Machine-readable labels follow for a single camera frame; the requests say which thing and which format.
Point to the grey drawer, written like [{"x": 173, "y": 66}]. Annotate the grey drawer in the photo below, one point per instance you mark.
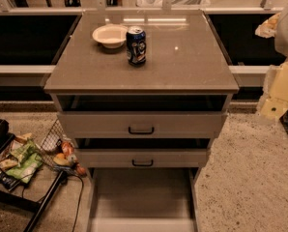
[
  {"x": 104, "y": 158},
  {"x": 142, "y": 124},
  {"x": 143, "y": 200}
]

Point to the grey drawer cabinet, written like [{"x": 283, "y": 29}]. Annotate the grey drawer cabinet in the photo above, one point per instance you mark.
[{"x": 184, "y": 71}]

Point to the blue soda can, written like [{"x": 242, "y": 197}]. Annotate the blue soda can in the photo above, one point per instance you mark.
[{"x": 136, "y": 45}]

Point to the white bowl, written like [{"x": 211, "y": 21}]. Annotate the white bowl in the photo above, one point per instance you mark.
[{"x": 110, "y": 35}]

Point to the orange fruit toy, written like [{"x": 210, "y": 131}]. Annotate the orange fruit toy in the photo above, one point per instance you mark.
[{"x": 61, "y": 160}]

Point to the green snack bag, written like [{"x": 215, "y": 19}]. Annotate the green snack bag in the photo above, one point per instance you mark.
[{"x": 28, "y": 161}]

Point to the black metal stand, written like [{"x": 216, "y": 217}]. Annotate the black metal stand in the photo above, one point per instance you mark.
[{"x": 34, "y": 207}]

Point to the dark blue snack bag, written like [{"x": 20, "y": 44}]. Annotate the dark blue snack bag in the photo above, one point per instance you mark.
[{"x": 8, "y": 182}]

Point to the left wire basket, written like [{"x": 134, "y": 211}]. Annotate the left wire basket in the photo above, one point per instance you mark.
[{"x": 57, "y": 142}]

